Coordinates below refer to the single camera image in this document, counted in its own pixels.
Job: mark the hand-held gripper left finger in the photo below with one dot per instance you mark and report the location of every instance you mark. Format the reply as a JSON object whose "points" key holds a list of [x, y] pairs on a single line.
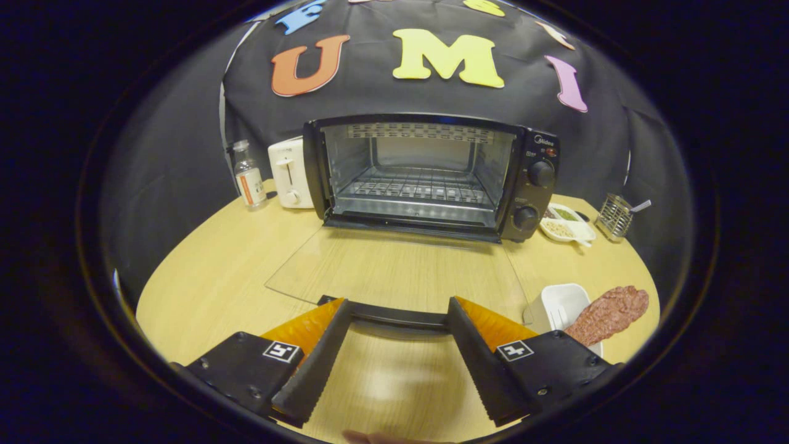
{"points": [[320, 364]]}

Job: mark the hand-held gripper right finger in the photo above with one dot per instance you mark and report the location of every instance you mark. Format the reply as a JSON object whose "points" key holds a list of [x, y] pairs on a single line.
{"points": [[481, 364]]}

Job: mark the red raw steak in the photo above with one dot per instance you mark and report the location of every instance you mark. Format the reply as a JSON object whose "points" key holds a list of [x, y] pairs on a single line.
{"points": [[607, 314]]}

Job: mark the black toaster oven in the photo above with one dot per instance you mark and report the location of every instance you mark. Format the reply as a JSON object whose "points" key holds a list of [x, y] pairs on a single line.
{"points": [[536, 185]]}

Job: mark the white toaster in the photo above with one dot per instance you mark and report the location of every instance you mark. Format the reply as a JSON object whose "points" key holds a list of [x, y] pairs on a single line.
{"points": [[290, 176]]}

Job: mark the white rectangular dish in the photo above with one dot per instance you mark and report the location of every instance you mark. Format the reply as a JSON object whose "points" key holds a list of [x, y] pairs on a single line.
{"points": [[558, 305]]}

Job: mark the white divided dish with beans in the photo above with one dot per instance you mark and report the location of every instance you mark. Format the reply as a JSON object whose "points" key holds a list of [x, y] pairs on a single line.
{"points": [[564, 229]]}

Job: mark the clear glass bottle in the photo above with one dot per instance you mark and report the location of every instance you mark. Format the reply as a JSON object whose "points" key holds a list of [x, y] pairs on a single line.
{"points": [[249, 182]]}

